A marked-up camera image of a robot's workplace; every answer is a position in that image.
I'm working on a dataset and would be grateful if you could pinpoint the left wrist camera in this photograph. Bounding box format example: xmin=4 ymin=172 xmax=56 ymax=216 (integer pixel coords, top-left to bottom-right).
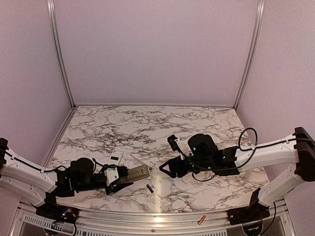
xmin=104 ymin=165 xmax=128 ymax=186

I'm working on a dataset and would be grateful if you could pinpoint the front aluminium rail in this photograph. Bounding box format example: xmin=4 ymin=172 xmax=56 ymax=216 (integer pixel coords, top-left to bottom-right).
xmin=9 ymin=199 xmax=296 ymax=236

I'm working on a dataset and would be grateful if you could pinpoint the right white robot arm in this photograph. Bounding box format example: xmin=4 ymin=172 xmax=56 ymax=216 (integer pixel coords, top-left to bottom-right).
xmin=159 ymin=127 xmax=315 ymax=220

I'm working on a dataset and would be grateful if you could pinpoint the white remote control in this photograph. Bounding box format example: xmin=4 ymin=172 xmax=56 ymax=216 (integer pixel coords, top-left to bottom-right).
xmin=107 ymin=150 xmax=124 ymax=166

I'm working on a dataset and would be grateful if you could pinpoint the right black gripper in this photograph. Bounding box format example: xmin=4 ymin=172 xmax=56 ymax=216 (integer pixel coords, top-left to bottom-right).
xmin=159 ymin=155 xmax=213 ymax=178

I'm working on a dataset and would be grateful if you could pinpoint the purple battery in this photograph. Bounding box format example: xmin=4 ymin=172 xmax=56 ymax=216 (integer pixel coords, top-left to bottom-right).
xmin=146 ymin=184 xmax=154 ymax=193

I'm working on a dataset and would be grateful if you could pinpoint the orange battery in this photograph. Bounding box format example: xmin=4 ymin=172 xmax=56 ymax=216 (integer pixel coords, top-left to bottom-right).
xmin=197 ymin=215 xmax=206 ymax=225

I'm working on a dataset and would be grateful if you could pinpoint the right aluminium frame post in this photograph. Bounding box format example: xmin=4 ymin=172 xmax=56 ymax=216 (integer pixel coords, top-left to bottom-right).
xmin=233 ymin=0 xmax=265 ymax=111

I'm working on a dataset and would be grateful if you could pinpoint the aluminium frame post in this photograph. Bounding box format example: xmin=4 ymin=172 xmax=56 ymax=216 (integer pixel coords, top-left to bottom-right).
xmin=233 ymin=0 xmax=265 ymax=111
xmin=47 ymin=0 xmax=76 ymax=110

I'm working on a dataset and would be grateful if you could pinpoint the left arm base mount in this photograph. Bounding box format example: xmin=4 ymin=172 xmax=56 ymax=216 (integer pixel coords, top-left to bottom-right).
xmin=35 ymin=193 xmax=79 ymax=224

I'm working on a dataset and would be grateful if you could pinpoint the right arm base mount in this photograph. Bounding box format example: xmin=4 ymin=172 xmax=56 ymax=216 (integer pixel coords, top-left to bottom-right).
xmin=227 ymin=188 xmax=270 ymax=225

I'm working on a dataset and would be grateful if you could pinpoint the clear handle screwdriver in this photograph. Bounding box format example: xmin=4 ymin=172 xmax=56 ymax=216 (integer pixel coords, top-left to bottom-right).
xmin=130 ymin=154 xmax=153 ymax=171

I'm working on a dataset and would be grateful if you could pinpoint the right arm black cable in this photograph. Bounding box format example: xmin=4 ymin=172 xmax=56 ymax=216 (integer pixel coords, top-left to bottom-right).
xmin=177 ymin=127 xmax=315 ymax=182

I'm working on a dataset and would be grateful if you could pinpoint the left aluminium frame post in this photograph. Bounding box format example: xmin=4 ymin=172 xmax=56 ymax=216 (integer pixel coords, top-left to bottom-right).
xmin=47 ymin=0 xmax=76 ymax=110

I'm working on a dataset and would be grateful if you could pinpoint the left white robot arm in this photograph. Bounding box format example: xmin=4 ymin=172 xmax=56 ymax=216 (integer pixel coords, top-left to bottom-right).
xmin=0 ymin=138 xmax=133 ymax=219

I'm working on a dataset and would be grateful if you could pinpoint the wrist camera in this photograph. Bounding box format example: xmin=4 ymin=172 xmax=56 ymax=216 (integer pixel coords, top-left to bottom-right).
xmin=104 ymin=165 xmax=128 ymax=186
xmin=167 ymin=135 xmax=189 ymax=160

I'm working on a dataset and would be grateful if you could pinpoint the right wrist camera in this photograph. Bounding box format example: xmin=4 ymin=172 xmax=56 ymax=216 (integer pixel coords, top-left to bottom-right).
xmin=167 ymin=135 xmax=189 ymax=160

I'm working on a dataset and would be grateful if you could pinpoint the beige grey remote control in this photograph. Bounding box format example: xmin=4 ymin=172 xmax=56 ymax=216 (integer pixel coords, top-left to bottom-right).
xmin=126 ymin=165 xmax=150 ymax=183

